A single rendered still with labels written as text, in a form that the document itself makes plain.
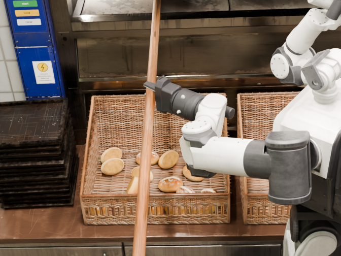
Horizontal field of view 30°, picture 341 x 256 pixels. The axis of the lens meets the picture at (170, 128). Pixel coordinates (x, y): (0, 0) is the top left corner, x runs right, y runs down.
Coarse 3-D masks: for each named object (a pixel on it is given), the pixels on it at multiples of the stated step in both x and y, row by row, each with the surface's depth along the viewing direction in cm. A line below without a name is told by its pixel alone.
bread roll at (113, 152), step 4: (112, 148) 265; (116, 148) 266; (104, 152) 264; (108, 152) 264; (112, 152) 264; (116, 152) 265; (120, 152) 266; (104, 156) 263; (108, 156) 263; (112, 156) 264; (116, 156) 265; (120, 156) 266; (100, 160) 264; (104, 160) 263
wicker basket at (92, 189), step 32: (96, 96) 261; (128, 96) 260; (224, 96) 257; (96, 128) 266; (128, 128) 266; (160, 128) 265; (224, 128) 248; (96, 160) 265; (128, 160) 268; (96, 192) 253; (160, 192) 252; (192, 192) 230; (224, 192) 250; (96, 224) 240; (128, 224) 239; (160, 224) 239
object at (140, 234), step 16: (160, 0) 249; (144, 112) 191; (144, 128) 184; (144, 144) 178; (144, 160) 172; (144, 176) 167; (144, 192) 162; (144, 208) 158; (144, 224) 154; (144, 240) 150
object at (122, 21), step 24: (72, 24) 244; (96, 24) 244; (120, 24) 243; (144, 24) 243; (168, 24) 243; (192, 24) 242; (216, 24) 242; (240, 24) 242; (264, 24) 241; (288, 24) 241
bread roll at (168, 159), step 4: (168, 152) 261; (172, 152) 262; (176, 152) 263; (164, 156) 260; (168, 156) 260; (172, 156) 261; (176, 156) 262; (160, 160) 259; (164, 160) 259; (168, 160) 260; (172, 160) 261; (176, 160) 262; (160, 164) 259; (164, 164) 259; (168, 164) 260; (172, 164) 261; (164, 168) 260; (168, 168) 261
